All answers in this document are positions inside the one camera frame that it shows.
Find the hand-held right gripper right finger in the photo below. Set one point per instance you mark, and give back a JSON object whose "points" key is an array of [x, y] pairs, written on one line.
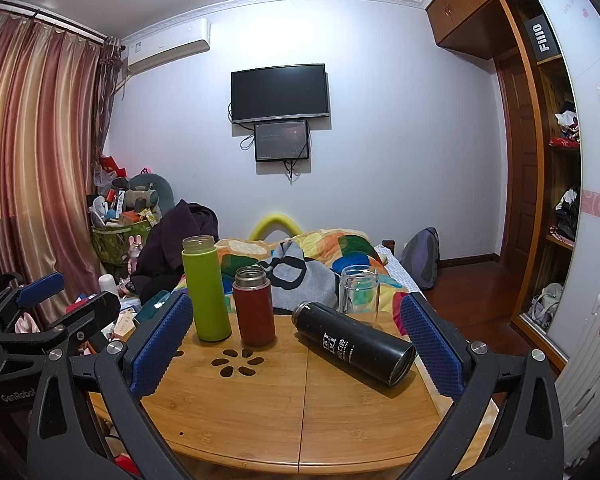
{"points": [[432, 345]]}

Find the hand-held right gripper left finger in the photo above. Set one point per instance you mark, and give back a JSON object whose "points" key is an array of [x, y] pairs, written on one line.
{"points": [[162, 345]]}

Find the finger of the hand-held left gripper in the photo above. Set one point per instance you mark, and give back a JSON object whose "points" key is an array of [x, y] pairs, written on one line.
{"points": [[92, 310], [40, 287]]}

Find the green cup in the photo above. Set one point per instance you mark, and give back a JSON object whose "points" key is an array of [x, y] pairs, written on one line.
{"points": [[207, 290]]}

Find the black cup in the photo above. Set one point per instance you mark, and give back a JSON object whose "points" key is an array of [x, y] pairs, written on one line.
{"points": [[350, 340]]}

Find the clear glass cup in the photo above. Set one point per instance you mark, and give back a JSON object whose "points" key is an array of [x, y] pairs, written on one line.
{"points": [[358, 295]]}

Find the red cup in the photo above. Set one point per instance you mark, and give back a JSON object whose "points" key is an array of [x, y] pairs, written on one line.
{"points": [[254, 310]]}

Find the white bottle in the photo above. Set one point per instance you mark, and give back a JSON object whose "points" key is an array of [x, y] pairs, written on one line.
{"points": [[107, 284]]}

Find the teal box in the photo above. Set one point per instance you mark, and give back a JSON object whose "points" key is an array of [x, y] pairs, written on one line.
{"points": [[152, 306]]}

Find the green storage basket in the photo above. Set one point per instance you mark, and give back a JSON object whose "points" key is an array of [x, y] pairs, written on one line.
{"points": [[110, 245]]}

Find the pink rabbit toy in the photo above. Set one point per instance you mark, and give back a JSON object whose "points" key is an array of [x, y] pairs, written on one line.
{"points": [[136, 250]]}

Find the grey purple backpack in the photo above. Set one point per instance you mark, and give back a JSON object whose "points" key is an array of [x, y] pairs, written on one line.
{"points": [[422, 257]]}

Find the dark jacket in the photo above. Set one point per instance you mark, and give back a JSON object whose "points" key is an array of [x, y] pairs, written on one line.
{"points": [[170, 245]]}

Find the grey bag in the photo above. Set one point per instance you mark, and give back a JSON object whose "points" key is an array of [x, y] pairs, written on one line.
{"points": [[547, 302]]}

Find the striped pink curtain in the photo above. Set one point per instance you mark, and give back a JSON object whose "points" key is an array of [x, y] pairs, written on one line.
{"points": [[35, 160]]}

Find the grey plush pillow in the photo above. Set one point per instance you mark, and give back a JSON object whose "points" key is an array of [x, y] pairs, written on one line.
{"points": [[152, 187]]}

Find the grey black patterned cloth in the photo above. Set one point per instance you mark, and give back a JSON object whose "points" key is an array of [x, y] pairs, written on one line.
{"points": [[305, 280]]}

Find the colourful patterned blanket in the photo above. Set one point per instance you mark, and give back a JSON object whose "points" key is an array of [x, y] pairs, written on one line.
{"points": [[325, 245]]}

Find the white suitcase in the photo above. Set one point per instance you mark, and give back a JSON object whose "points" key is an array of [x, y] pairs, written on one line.
{"points": [[597, 360]]}

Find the yellow foam tube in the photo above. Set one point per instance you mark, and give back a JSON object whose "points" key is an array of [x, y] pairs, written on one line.
{"points": [[275, 220]]}

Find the brown wooden door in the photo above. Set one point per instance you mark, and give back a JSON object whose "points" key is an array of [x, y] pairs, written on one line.
{"points": [[517, 160]]}

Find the wooden wardrobe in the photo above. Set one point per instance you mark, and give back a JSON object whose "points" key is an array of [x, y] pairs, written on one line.
{"points": [[555, 170]]}

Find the small black monitor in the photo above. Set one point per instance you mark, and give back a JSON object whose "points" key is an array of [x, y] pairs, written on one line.
{"points": [[281, 141]]}

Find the white air conditioner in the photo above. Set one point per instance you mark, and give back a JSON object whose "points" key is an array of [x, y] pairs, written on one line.
{"points": [[170, 45]]}

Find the wooden overhead cabinet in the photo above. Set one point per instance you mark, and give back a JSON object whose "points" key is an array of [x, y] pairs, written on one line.
{"points": [[470, 15]]}

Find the black wall television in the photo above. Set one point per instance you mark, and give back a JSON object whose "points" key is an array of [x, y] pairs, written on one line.
{"points": [[279, 92]]}

